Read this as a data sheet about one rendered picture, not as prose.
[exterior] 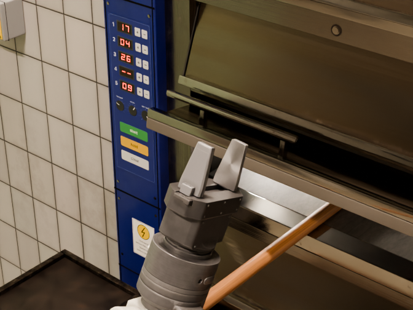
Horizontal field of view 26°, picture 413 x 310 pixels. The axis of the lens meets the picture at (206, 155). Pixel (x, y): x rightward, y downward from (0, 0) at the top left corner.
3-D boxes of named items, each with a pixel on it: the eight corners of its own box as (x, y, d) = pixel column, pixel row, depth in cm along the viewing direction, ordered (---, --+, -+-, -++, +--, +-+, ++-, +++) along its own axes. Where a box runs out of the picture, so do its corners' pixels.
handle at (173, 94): (163, 115, 188) (168, 114, 190) (292, 166, 170) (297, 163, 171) (166, 89, 186) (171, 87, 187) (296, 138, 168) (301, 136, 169)
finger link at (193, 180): (219, 149, 102) (201, 198, 104) (196, 138, 104) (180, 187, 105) (212, 150, 101) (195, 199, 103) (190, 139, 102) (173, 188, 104)
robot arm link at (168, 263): (262, 200, 111) (230, 285, 114) (200, 169, 116) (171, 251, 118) (211, 211, 100) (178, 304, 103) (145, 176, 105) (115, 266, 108)
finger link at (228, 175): (228, 136, 110) (212, 182, 112) (249, 146, 109) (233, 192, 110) (234, 136, 112) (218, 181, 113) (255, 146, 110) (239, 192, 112)
